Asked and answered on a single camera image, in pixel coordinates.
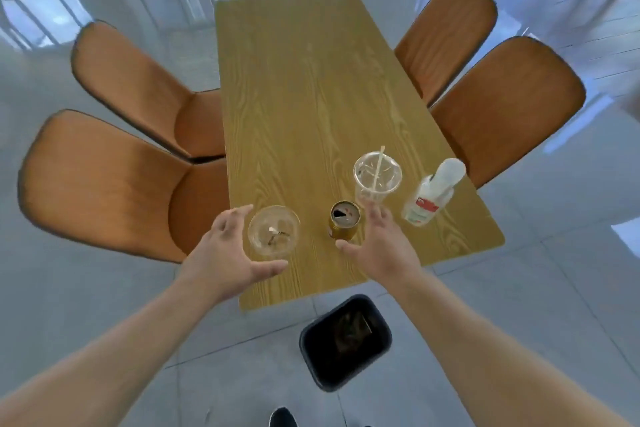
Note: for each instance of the person's right hand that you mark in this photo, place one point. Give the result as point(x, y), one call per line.
point(387, 251)

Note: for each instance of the person's left hand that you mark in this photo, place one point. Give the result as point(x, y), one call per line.
point(220, 259)

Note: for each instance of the person's left thumb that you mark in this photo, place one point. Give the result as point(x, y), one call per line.
point(269, 269)

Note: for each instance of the person's right thumb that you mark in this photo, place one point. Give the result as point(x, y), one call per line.
point(348, 247)

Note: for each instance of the person's right forearm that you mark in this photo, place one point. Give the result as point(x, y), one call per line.
point(480, 366)

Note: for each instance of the person's left forearm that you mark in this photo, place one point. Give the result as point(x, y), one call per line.
point(100, 371)

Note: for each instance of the gold drink can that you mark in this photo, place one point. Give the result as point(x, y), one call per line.
point(344, 221)

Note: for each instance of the cigarette butt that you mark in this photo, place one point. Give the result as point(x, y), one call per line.
point(276, 236)

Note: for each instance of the clear glass ashtray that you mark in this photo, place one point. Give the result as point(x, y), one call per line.
point(274, 231)

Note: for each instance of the clear plastic cup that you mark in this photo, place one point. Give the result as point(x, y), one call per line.
point(377, 176)

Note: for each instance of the pale drinking straw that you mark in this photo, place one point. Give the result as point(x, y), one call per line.
point(378, 169)

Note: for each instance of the black trash bin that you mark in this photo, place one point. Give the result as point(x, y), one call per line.
point(345, 341)

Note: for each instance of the white bottle with red label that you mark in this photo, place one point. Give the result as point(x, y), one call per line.
point(432, 194)

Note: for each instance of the person's black shoe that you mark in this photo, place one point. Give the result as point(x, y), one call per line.
point(283, 418)

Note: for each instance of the brown leather chair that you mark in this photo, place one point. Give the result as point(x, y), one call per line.
point(442, 36)
point(110, 186)
point(505, 106)
point(145, 86)

